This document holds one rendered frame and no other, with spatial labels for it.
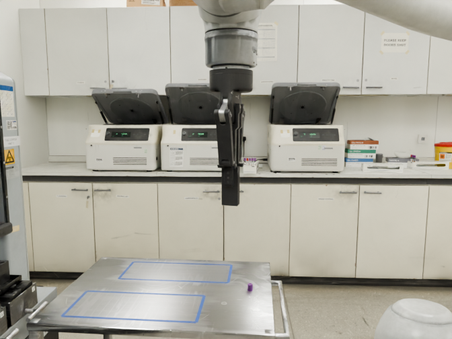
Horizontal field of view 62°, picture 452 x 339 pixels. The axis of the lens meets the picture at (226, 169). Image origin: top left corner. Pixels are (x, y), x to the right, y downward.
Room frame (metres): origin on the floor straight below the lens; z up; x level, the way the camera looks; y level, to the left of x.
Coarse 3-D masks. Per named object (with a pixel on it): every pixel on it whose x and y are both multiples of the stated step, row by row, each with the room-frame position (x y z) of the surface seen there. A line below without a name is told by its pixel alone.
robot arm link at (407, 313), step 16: (400, 304) 0.66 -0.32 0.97; (416, 304) 0.66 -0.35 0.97; (432, 304) 0.66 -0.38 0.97; (384, 320) 0.66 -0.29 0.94; (400, 320) 0.62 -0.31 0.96; (416, 320) 0.61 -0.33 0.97; (432, 320) 0.60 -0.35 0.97; (448, 320) 0.61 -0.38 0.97; (384, 336) 0.63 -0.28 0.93; (400, 336) 0.60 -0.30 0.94; (416, 336) 0.59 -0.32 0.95; (432, 336) 0.58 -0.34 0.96; (448, 336) 0.58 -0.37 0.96
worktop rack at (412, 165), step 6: (408, 162) 3.11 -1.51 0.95; (414, 162) 3.04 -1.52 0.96; (420, 162) 3.04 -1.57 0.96; (426, 162) 3.04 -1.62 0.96; (432, 162) 3.04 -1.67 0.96; (438, 162) 3.04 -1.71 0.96; (444, 162) 3.04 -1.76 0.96; (408, 168) 3.11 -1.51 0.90; (414, 168) 3.04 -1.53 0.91; (420, 168) 3.04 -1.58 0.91; (426, 168) 3.04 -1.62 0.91; (432, 168) 3.04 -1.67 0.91; (438, 168) 3.04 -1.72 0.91; (444, 168) 3.04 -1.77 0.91
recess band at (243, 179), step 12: (24, 180) 2.98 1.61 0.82; (36, 180) 2.98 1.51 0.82; (48, 180) 2.97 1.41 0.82; (60, 180) 2.97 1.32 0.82; (72, 180) 2.97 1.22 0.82; (84, 180) 2.96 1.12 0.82; (96, 180) 2.96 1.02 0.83; (108, 180) 2.95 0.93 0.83; (120, 180) 2.95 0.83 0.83; (132, 180) 2.94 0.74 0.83; (144, 180) 2.94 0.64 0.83; (156, 180) 2.93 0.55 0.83; (168, 180) 2.93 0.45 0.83; (180, 180) 2.92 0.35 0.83; (192, 180) 2.92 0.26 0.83; (204, 180) 2.91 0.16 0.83; (216, 180) 2.91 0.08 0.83; (240, 180) 2.90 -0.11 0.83; (252, 180) 2.90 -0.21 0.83; (264, 180) 2.89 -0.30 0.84; (276, 180) 2.89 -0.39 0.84; (288, 180) 2.88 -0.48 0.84; (300, 180) 2.88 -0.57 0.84; (312, 180) 2.87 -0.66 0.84; (324, 180) 2.87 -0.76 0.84; (336, 180) 2.87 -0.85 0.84; (348, 180) 2.86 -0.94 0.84; (360, 180) 2.86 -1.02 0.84; (372, 180) 2.85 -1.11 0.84; (384, 180) 2.85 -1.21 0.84; (396, 180) 2.84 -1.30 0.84; (408, 180) 2.84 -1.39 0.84; (420, 180) 2.84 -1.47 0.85; (432, 180) 2.83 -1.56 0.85; (444, 180) 2.83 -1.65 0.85
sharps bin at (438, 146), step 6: (438, 144) 3.13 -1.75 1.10; (444, 144) 3.09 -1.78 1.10; (450, 144) 3.08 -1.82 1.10; (438, 150) 3.13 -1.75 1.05; (444, 150) 3.09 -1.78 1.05; (450, 150) 3.07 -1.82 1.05; (438, 156) 3.13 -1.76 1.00; (444, 156) 3.09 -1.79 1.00; (450, 156) 3.08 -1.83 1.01; (450, 162) 3.08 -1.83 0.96; (450, 168) 3.08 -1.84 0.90
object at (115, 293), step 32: (96, 288) 1.05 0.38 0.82; (128, 288) 1.05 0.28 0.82; (160, 288) 1.05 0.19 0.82; (192, 288) 1.05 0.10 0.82; (224, 288) 1.05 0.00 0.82; (256, 288) 1.05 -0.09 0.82; (32, 320) 0.87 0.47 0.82; (64, 320) 0.87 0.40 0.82; (96, 320) 0.87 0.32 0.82; (128, 320) 0.87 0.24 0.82; (160, 320) 0.87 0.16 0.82; (192, 320) 0.87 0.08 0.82; (224, 320) 0.87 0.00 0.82; (256, 320) 0.87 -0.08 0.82
